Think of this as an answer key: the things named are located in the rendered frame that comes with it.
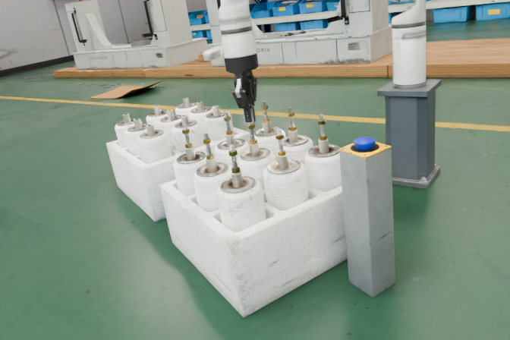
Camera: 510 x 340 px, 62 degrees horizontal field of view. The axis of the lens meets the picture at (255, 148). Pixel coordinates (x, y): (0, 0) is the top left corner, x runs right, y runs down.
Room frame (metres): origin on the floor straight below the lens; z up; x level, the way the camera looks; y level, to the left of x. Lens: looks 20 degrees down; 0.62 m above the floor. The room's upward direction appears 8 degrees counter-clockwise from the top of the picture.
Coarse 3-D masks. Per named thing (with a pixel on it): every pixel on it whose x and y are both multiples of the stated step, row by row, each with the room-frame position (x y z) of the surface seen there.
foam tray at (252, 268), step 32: (160, 192) 1.04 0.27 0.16; (320, 192) 0.86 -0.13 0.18; (192, 224) 0.86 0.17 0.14; (256, 224) 0.76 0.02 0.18; (288, 224) 0.77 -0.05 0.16; (320, 224) 0.81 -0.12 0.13; (192, 256) 0.91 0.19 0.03; (224, 256) 0.74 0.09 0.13; (256, 256) 0.73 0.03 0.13; (288, 256) 0.77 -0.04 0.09; (320, 256) 0.81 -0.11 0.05; (224, 288) 0.77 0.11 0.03; (256, 288) 0.72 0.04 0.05; (288, 288) 0.76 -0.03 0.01
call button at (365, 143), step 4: (356, 140) 0.76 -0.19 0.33; (360, 140) 0.75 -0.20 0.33; (364, 140) 0.75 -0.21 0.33; (368, 140) 0.75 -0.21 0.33; (372, 140) 0.74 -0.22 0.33; (356, 144) 0.75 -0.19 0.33; (360, 144) 0.74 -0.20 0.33; (364, 144) 0.73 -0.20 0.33; (368, 144) 0.73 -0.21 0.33; (372, 144) 0.74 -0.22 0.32; (360, 148) 0.74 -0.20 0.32; (364, 148) 0.74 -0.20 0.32; (368, 148) 0.74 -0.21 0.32
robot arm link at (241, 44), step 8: (240, 32) 0.94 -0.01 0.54; (248, 32) 0.94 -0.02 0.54; (224, 40) 0.95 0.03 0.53; (232, 40) 0.94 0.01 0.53; (240, 40) 0.93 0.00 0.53; (248, 40) 0.94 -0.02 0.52; (216, 48) 0.99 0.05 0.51; (224, 48) 0.95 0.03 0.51; (232, 48) 0.93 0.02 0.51; (240, 48) 0.93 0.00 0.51; (248, 48) 0.94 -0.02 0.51; (256, 48) 0.96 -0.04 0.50; (208, 56) 0.94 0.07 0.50; (216, 56) 0.95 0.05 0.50; (224, 56) 0.96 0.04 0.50; (232, 56) 0.94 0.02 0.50; (240, 56) 0.93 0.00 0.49
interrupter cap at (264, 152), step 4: (260, 148) 1.00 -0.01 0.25; (264, 148) 0.99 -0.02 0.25; (244, 152) 0.99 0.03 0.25; (248, 152) 0.99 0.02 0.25; (260, 152) 0.98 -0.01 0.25; (264, 152) 0.97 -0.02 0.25; (268, 152) 0.97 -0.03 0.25; (240, 156) 0.96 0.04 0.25; (244, 156) 0.96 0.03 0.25; (248, 156) 0.96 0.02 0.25; (252, 156) 0.96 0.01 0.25; (256, 156) 0.96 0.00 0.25; (260, 156) 0.94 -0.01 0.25; (264, 156) 0.94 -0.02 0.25; (248, 160) 0.93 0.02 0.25; (252, 160) 0.93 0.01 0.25; (256, 160) 0.93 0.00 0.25
